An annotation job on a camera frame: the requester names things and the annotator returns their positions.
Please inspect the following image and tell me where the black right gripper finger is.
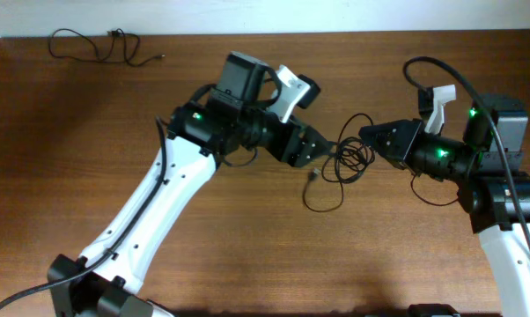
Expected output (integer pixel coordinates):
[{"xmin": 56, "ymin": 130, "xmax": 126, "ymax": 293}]
[
  {"xmin": 358, "ymin": 122, "xmax": 394, "ymax": 139},
  {"xmin": 359, "ymin": 131, "xmax": 397, "ymax": 167}
]

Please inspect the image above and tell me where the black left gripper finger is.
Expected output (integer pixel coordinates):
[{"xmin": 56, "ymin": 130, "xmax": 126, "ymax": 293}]
[
  {"xmin": 291, "ymin": 141, "xmax": 335, "ymax": 167},
  {"xmin": 302, "ymin": 126, "xmax": 335, "ymax": 145}
]

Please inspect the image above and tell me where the black USB cable bundle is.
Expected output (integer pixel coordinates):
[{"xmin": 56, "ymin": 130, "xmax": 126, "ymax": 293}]
[{"xmin": 301, "ymin": 112, "xmax": 377, "ymax": 214}]

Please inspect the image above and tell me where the thin black separated cable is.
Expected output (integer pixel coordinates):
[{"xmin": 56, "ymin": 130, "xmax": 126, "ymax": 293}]
[{"xmin": 48, "ymin": 27, "xmax": 166, "ymax": 68}]

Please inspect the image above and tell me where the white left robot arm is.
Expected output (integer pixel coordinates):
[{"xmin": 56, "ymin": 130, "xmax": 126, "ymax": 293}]
[{"xmin": 48, "ymin": 52, "xmax": 331, "ymax": 316}]

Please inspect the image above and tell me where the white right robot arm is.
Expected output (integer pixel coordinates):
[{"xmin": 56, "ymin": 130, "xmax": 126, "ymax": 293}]
[{"xmin": 358, "ymin": 94, "xmax": 530, "ymax": 316}]

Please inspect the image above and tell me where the black base at table edge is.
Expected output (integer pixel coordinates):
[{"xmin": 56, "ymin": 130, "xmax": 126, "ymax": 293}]
[{"xmin": 407, "ymin": 304, "xmax": 460, "ymax": 317}]

